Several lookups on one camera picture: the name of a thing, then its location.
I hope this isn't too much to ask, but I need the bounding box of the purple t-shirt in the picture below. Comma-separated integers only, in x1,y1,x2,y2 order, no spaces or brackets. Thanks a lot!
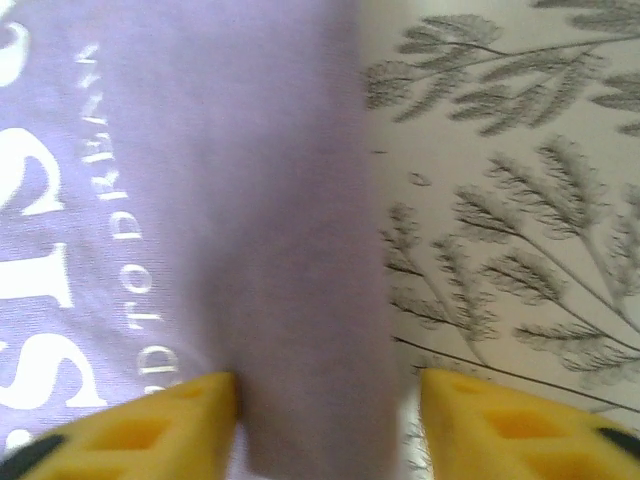
0,0,404,480

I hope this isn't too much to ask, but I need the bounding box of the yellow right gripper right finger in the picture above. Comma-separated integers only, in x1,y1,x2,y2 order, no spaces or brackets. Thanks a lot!
418,368,640,480

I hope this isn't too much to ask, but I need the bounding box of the floral print tablecloth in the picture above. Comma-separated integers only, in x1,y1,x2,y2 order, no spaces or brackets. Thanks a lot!
349,0,640,480

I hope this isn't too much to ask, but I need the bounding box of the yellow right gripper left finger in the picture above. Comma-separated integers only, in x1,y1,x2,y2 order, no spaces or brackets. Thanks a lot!
0,370,242,480

